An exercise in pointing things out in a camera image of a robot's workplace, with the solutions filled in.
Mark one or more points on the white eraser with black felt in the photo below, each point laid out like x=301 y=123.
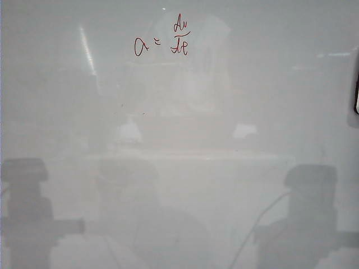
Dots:
x=357 y=92

